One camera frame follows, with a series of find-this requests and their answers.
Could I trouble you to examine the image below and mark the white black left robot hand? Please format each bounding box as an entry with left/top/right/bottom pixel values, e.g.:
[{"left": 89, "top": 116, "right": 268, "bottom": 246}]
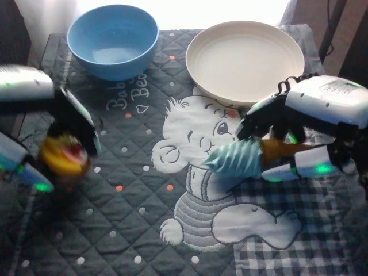
[{"left": 0, "top": 64, "right": 101, "bottom": 193}]

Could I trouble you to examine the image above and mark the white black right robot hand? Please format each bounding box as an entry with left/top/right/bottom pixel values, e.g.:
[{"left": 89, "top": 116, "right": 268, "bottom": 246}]
[{"left": 235, "top": 75, "right": 368, "bottom": 184}]

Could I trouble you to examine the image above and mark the toy fruit cupcake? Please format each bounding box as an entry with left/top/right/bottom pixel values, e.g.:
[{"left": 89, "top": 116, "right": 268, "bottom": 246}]
[{"left": 39, "top": 131, "right": 91, "bottom": 189}]

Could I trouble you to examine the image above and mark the toy blue ice cream cone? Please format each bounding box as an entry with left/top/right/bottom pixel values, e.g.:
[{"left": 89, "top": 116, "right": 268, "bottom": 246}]
[{"left": 201, "top": 135, "right": 314, "bottom": 178}]

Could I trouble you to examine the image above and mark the cream white plate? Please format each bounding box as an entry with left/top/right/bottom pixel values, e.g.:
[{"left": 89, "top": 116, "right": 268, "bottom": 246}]
[{"left": 185, "top": 20, "right": 305, "bottom": 106}]

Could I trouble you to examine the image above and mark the blue plastic bowl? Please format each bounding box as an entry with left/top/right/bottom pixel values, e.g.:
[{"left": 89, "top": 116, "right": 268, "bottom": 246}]
[{"left": 66, "top": 4, "right": 160, "bottom": 82}]

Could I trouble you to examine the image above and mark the black stand leg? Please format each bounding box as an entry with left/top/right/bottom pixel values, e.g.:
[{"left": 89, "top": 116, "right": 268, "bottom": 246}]
[{"left": 318, "top": 0, "right": 349, "bottom": 64}]

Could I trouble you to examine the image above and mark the grey quilt with printed bear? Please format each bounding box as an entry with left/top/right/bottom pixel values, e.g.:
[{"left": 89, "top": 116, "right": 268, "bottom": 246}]
[{"left": 0, "top": 24, "right": 368, "bottom": 276}]

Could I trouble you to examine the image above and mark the thin black coiled cable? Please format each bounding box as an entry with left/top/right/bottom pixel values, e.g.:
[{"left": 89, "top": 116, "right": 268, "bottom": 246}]
[{"left": 276, "top": 73, "right": 320, "bottom": 96}]

